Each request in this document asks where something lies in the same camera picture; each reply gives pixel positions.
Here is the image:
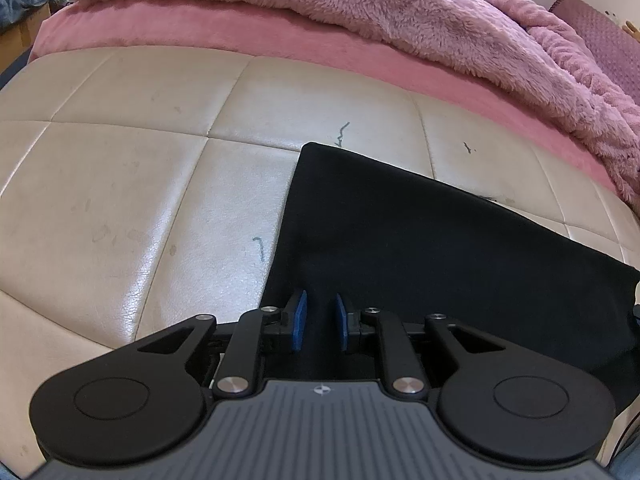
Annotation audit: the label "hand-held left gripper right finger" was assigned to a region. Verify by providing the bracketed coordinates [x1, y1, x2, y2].
[332, 292, 507, 402]

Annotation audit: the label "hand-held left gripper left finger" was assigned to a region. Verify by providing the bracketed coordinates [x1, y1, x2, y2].
[112, 289, 309, 401]

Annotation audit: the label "black pants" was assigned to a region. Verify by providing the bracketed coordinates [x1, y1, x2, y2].
[262, 141, 640, 413]

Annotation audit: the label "cream leather mattress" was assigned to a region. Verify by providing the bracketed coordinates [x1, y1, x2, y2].
[0, 45, 640, 468]

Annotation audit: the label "pink bed sheet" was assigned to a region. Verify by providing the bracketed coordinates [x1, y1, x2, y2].
[29, 0, 620, 192]

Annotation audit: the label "pink fluffy blanket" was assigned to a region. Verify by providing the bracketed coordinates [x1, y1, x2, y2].
[69, 0, 640, 207]

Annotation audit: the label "person's blue jeans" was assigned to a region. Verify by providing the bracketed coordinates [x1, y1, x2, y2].
[606, 435, 640, 480]

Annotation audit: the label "cardboard box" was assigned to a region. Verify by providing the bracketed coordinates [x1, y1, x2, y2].
[0, 2, 52, 73]

